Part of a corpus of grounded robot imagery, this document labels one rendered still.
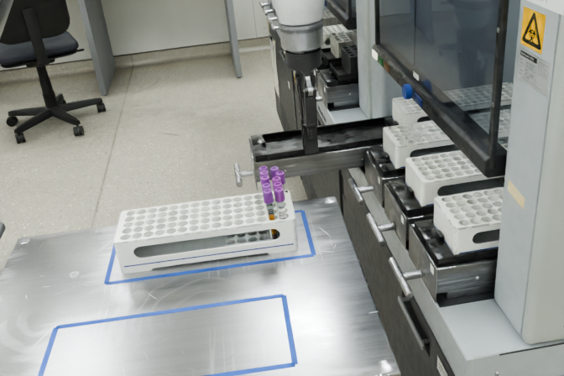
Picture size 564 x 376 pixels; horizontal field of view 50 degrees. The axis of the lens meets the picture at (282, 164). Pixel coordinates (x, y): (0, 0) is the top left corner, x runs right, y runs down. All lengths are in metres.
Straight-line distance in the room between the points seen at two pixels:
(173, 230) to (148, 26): 3.97
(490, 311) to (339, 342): 0.29
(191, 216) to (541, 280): 0.55
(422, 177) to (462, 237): 0.17
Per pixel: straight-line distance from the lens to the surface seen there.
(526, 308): 0.95
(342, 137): 1.43
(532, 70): 0.82
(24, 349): 0.97
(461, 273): 1.02
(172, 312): 0.94
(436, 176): 1.14
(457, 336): 1.00
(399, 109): 1.43
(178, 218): 1.04
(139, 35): 4.94
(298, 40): 1.24
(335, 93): 1.75
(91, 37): 4.29
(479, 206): 1.06
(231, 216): 1.02
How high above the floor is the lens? 1.42
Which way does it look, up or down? 27 degrees down
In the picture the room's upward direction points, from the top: 6 degrees counter-clockwise
